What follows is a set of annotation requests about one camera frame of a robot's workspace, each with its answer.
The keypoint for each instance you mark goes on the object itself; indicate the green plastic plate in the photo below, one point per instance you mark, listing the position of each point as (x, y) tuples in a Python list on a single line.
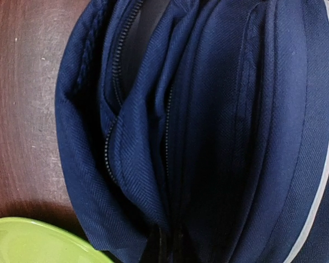
[(29, 240)]

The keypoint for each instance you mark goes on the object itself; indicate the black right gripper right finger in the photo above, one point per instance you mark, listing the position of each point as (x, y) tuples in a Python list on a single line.
[(181, 246)]

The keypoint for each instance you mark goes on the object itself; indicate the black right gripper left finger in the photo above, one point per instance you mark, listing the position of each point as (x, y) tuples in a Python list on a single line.
[(158, 244)]

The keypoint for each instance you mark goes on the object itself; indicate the navy blue student backpack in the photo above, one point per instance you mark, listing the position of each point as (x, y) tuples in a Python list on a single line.
[(211, 116)]

